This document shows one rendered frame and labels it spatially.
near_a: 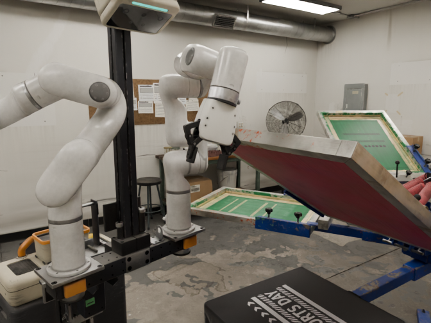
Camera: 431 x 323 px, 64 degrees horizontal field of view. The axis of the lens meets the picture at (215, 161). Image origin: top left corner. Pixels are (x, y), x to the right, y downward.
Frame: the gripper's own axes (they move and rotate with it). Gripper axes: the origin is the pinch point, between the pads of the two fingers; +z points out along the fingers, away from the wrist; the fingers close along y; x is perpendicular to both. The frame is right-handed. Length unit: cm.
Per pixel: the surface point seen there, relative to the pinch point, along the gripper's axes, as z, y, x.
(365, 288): 33, -87, 0
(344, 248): 62, -308, -153
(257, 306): 44, -41, -10
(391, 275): 28, -103, 0
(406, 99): -156, -450, -206
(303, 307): 40, -53, -1
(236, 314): 46, -33, -10
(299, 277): 36, -66, -16
